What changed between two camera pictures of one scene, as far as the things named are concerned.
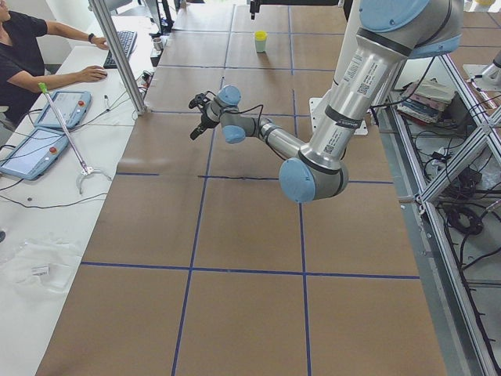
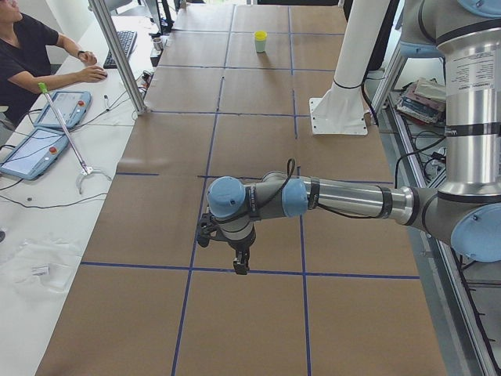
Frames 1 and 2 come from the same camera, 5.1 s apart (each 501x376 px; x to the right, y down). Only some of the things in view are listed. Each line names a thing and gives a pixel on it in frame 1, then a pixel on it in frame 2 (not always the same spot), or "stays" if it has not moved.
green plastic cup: (261, 45) stays
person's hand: (99, 42) → (87, 57)
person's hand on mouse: (91, 74) stays
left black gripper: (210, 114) → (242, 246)
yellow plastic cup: (261, 36) stays
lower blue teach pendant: (32, 153) stays
